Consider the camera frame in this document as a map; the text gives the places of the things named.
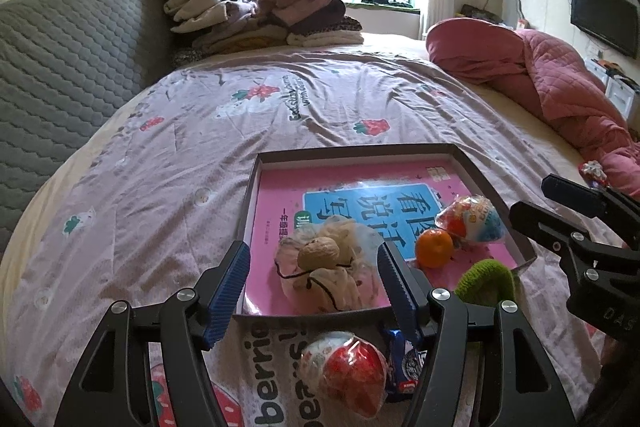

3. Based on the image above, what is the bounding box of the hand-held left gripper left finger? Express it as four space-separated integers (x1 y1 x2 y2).
52 239 252 427

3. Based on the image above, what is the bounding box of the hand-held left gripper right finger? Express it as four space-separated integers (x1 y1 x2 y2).
375 239 581 427

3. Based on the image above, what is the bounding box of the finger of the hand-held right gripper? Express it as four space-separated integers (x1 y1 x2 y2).
542 173 640 253
509 201 601 268

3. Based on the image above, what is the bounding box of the orange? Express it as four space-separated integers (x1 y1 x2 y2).
415 229 456 269

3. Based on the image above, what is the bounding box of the white blue egg toy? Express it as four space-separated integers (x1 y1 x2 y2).
434 194 506 244

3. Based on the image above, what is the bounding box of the blue cookie packet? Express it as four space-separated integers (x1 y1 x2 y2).
381 327 431 403

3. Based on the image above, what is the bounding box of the beige mesh bag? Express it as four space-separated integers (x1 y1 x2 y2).
275 215 396 314

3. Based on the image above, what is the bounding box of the green fuzzy ring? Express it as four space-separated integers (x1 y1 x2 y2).
454 259 517 308

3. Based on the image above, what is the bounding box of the red egg toy clear wrapper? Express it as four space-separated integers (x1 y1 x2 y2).
300 331 390 419

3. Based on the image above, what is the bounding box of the walnut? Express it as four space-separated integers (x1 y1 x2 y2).
298 238 342 271

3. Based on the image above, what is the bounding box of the grey cardboard box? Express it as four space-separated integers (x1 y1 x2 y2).
234 143 537 323

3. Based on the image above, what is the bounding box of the red white wrapped candy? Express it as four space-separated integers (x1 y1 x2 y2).
579 160 608 185

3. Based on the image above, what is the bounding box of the pink book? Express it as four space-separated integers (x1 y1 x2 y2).
242 167 526 313

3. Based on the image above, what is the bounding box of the white drawer cabinet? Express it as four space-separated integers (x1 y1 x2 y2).
585 57 640 112

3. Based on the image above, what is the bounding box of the pink quilt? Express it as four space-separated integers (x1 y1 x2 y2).
425 18 640 200

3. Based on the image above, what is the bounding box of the black television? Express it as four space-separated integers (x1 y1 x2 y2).
571 0 640 58

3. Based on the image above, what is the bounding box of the grey quilted headboard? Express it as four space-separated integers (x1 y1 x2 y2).
0 0 176 258

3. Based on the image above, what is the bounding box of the pile of folded clothes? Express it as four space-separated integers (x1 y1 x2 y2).
154 0 365 55

